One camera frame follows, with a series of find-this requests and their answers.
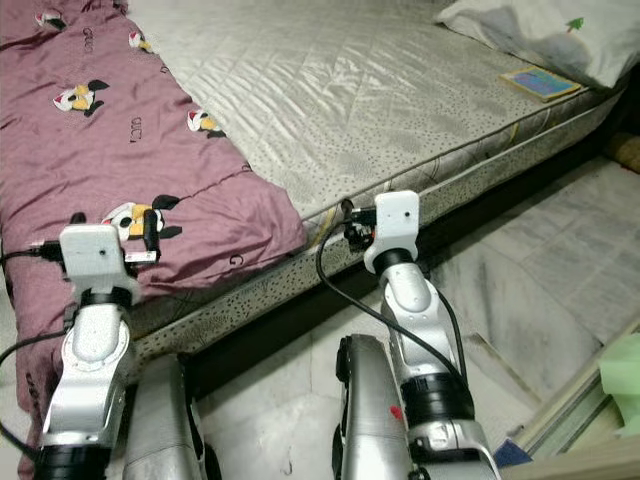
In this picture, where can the white pillow with green print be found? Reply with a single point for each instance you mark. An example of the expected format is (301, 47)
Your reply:
(520, 30)

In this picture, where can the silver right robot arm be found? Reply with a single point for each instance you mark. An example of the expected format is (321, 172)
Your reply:
(410, 305)

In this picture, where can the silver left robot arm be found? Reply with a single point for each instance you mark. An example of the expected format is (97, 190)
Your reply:
(85, 390)

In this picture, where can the maroon cartoon print blanket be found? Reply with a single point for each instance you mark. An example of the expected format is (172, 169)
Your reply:
(80, 160)

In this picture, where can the grey quilted mattress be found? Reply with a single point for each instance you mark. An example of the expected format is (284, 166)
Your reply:
(340, 90)

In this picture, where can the grey left robot leg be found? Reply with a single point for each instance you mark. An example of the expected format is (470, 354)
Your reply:
(170, 430)

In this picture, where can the grey robot leg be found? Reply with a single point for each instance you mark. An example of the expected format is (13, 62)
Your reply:
(375, 410)
(170, 430)

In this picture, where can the grey right robot leg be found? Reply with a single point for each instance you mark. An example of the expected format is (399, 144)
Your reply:
(375, 410)

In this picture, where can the brown woven mat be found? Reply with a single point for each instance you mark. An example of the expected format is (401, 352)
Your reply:
(625, 152)

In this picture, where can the tan sliding door track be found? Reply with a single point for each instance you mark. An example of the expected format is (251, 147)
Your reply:
(560, 430)

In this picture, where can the light green object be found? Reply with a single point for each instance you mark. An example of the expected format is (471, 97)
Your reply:
(622, 385)

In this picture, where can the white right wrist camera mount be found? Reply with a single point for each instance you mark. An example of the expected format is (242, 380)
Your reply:
(393, 222)

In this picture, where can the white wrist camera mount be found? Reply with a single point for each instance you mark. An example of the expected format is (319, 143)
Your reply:
(393, 222)
(95, 260)

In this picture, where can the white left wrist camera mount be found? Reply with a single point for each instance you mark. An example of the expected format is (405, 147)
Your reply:
(95, 260)

